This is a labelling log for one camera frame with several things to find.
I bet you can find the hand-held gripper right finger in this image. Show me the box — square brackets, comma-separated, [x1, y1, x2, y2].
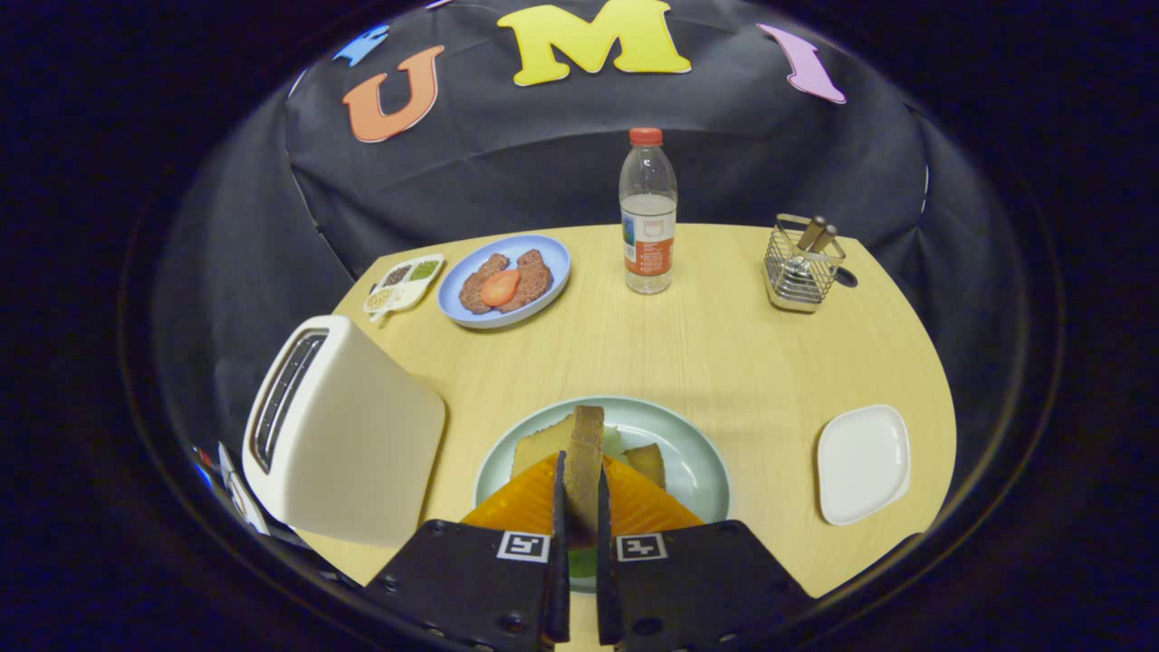
[595, 455, 816, 652]

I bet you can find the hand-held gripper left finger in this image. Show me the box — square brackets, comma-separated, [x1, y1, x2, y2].
[367, 450, 571, 652]

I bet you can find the green lettuce leaf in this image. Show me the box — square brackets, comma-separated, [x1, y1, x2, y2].
[569, 424, 627, 580]

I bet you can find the brown bread slice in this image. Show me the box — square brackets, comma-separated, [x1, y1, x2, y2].
[563, 405, 606, 549]
[510, 415, 668, 492]

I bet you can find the light green round plate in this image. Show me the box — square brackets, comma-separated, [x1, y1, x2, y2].
[474, 396, 732, 594]

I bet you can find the white toaster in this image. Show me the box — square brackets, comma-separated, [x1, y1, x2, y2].
[242, 314, 447, 549]

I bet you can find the small white square plate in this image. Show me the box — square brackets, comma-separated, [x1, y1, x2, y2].
[816, 404, 912, 527]

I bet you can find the white printed clutter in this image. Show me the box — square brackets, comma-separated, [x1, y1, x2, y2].
[190, 441, 273, 537]

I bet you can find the brown meat patty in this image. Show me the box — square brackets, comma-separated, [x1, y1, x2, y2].
[458, 254, 510, 315]
[503, 249, 554, 313]

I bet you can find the red tomato slice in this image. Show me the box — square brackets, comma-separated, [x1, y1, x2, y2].
[479, 269, 522, 308]

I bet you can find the white divided seasoning tray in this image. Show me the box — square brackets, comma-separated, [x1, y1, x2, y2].
[363, 254, 445, 322]

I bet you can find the blue round plate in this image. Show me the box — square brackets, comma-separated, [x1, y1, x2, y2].
[437, 235, 572, 330]

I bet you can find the clear bottle with red cap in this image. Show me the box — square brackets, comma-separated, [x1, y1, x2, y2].
[619, 127, 678, 295]

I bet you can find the metal wire utensil holder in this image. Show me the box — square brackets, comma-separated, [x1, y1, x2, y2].
[763, 214, 848, 314]

